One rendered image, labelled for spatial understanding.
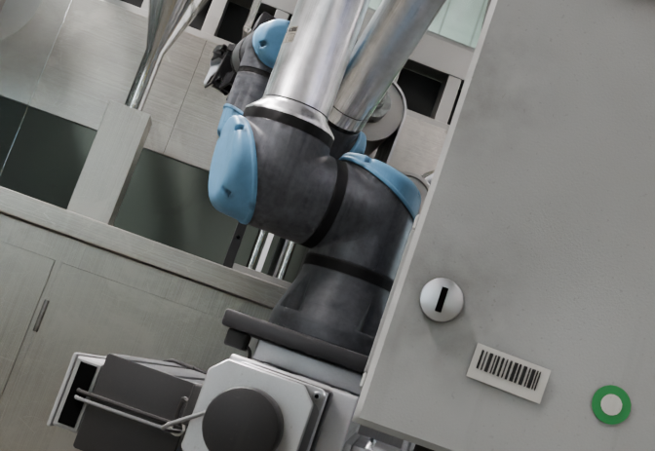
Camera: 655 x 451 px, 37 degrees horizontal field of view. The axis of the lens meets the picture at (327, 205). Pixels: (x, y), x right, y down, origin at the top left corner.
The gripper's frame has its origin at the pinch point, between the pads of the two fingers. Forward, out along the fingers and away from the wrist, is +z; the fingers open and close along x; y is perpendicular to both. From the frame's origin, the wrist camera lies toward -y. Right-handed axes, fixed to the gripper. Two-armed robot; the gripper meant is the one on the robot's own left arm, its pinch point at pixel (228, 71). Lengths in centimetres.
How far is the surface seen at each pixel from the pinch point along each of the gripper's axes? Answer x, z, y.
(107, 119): -12.1, 34.6, 12.2
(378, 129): 35.8, 16.9, -11.4
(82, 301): -2.9, 0.1, 47.9
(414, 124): 53, 45, -27
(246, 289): 19.3, -8.4, 33.8
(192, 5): -8.6, 33.6, -18.2
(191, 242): 19, 55, 24
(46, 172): -16, 64, 25
